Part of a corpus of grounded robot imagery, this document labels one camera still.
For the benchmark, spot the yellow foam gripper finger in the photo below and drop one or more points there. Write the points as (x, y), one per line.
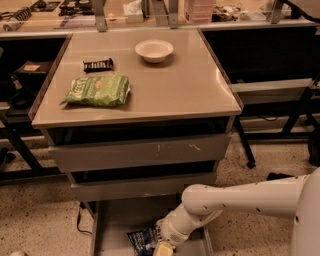
(163, 249)

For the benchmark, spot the black box with label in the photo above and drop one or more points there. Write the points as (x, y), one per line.
(33, 69)

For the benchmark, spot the black candy bar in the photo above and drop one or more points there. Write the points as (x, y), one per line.
(98, 66)

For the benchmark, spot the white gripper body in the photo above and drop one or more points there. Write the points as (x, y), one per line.
(172, 232)

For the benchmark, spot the grey middle drawer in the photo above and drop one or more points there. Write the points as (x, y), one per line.
(135, 188)

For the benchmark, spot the long grey background desk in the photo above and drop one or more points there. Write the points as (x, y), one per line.
(213, 25)

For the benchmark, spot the white bowl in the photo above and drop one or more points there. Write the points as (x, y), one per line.
(154, 51)

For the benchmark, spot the blue chip bag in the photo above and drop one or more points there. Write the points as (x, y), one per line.
(144, 241)

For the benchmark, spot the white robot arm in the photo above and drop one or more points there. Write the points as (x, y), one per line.
(297, 197)

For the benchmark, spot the grey drawer cabinet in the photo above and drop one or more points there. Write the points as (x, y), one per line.
(140, 131)

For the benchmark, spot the black office chair base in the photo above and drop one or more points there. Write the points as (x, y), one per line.
(314, 155)

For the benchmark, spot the green chip bag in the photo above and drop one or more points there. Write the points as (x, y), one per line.
(98, 91)

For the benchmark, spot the white tissue box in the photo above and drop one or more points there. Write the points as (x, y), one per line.
(133, 12)

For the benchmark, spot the grey top drawer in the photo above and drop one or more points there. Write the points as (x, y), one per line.
(137, 153)

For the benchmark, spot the pink stacked container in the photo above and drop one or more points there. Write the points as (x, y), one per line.
(198, 11)

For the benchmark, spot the grey open bottom drawer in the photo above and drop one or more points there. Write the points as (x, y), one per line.
(114, 219)

